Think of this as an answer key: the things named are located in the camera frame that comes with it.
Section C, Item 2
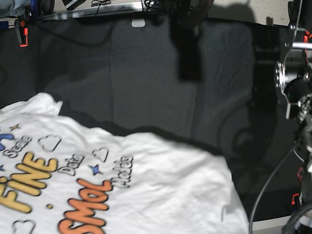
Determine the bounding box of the white printed t-shirt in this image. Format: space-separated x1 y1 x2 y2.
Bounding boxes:
0 93 248 234

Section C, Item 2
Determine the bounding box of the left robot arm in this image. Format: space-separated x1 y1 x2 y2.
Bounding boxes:
249 0 312 234

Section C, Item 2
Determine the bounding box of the black table cloth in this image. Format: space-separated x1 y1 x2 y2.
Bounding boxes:
0 15 298 214

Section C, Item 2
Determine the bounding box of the red clamp upper left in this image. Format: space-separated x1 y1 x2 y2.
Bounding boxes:
19 27 28 47

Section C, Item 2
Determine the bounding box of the red clamp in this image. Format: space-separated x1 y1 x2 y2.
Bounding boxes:
19 27 28 47
292 193 300 206

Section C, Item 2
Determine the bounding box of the red clamp lower right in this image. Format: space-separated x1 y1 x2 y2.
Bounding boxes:
292 193 300 206

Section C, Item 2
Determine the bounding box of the camera mount pole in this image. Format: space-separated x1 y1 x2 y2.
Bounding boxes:
174 0 214 30

